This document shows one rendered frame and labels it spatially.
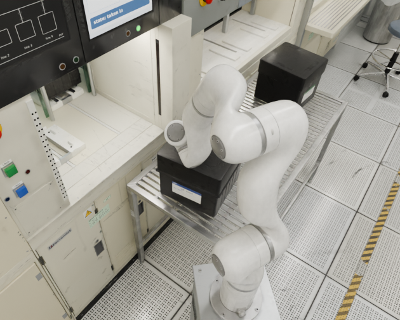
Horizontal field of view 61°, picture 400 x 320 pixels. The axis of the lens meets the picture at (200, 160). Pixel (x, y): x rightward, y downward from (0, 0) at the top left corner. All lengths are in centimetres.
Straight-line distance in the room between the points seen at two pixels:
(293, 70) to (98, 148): 109
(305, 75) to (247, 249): 121
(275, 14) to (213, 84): 204
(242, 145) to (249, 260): 38
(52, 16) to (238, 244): 77
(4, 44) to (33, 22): 9
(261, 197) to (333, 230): 179
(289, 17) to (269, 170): 206
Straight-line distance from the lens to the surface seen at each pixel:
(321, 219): 259
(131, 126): 171
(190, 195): 144
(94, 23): 114
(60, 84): 184
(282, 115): 73
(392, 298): 249
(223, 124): 68
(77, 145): 161
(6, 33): 99
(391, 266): 260
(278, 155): 78
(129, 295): 216
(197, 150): 103
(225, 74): 78
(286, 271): 230
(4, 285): 149
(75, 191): 148
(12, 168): 115
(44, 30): 104
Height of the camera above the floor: 199
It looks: 47 degrees down
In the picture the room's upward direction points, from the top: 5 degrees clockwise
